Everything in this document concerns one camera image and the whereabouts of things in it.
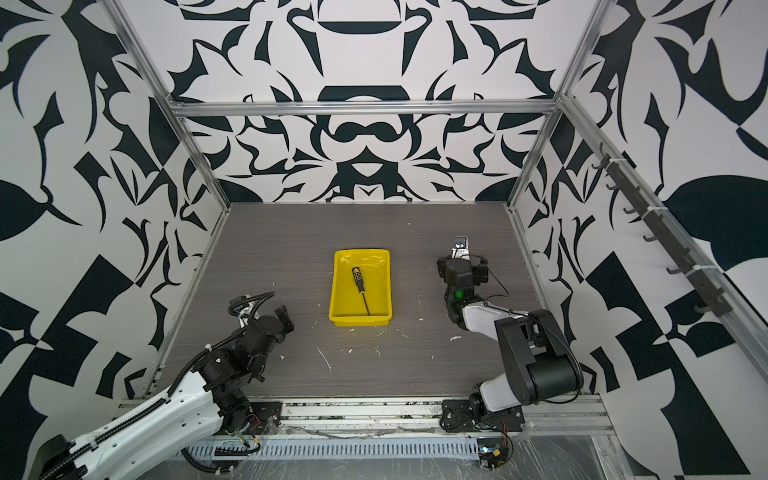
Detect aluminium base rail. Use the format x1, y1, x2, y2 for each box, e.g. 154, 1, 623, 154
250, 395, 615, 439

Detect black yellow screwdriver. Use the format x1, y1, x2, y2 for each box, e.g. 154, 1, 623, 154
352, 266, 371, 316

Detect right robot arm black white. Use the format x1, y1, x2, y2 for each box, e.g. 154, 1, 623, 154
437, 236, 584, 418

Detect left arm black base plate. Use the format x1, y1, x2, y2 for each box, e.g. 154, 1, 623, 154
239, 401, 284, 436

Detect white slotted cable duct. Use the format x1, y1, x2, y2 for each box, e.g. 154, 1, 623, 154
188, 437, 480, 462

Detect black corrugated cable hose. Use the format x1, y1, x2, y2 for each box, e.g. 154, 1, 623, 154
179, 446, 241, 476

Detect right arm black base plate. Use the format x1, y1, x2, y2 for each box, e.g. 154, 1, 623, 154
439, 398, 525, 433

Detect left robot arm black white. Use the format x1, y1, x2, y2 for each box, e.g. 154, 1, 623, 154
29, 306, 295, 479

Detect yellow plastic bin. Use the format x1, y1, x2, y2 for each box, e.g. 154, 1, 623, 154
329, 249, 393, 328

